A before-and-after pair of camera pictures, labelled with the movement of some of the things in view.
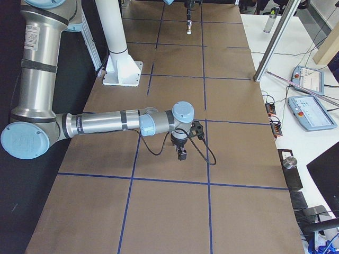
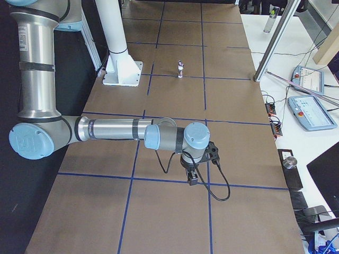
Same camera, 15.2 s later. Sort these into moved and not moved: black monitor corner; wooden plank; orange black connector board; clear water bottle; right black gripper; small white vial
Moved: small white vial; right black gripper
Not moved: black monitor corner; clear water bottle; wooden plank; orange black connector board
